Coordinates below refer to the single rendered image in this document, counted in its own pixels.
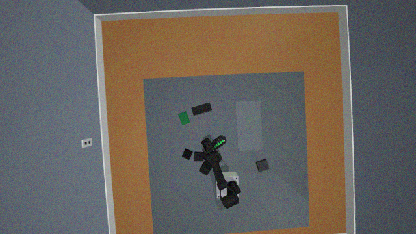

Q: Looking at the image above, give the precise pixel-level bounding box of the dark grey controller unit with green rocker switches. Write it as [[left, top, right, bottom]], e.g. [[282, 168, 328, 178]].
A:
[[212, 135, 226, 150]]

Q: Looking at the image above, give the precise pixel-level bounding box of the green rectangular block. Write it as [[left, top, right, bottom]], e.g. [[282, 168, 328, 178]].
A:
[[178, 111, 190, 125]]

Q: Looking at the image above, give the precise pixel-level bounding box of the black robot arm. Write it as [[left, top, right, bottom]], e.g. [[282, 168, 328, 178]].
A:
[[201, 138, 241, 209]]

